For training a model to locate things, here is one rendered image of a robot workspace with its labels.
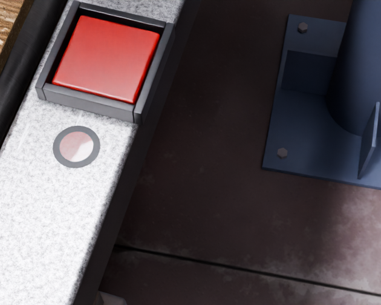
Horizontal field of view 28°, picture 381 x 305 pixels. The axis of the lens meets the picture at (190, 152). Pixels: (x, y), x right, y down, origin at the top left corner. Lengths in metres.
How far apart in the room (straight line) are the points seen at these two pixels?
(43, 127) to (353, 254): 1.02
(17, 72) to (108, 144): 0.09
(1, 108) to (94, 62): 0.07
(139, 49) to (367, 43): 0.83
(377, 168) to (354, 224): 0.13
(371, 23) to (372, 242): 0.43
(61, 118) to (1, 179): 0.06
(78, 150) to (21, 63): 0.08
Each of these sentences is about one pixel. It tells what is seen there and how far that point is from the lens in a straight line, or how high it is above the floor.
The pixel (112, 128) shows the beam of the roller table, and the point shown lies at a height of 0.91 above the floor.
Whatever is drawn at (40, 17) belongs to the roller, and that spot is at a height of 0.91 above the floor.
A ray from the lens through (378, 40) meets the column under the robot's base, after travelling 1.30.
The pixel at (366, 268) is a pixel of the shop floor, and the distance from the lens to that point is 1.47.
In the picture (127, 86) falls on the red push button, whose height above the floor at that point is 0.93.
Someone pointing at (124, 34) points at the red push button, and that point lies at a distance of 0.54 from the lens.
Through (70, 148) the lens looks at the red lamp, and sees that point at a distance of 0.51.
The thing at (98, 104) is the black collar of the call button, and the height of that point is 0.93.
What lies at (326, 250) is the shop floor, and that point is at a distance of 1.47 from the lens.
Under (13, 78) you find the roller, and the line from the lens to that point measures 0.55.
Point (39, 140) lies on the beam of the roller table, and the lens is 0.52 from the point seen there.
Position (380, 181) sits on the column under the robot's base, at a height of 0.01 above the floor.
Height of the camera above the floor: 1.37
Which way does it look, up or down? 63 degrees down
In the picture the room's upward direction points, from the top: 1 degrees counter-clockwise
